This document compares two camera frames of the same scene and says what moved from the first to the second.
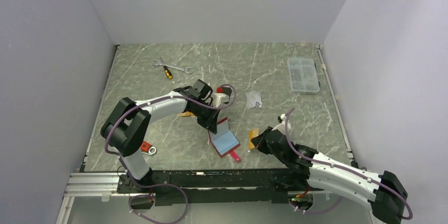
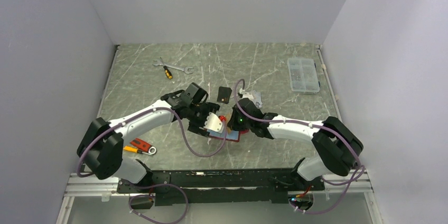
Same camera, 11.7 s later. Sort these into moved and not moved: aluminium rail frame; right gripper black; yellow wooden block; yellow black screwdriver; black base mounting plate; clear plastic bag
Moved: right gripper black; yellow wooden block
Not moved: black base mounting plate; aluminium rail frame; yellow black screwdriver; clear plastic bag
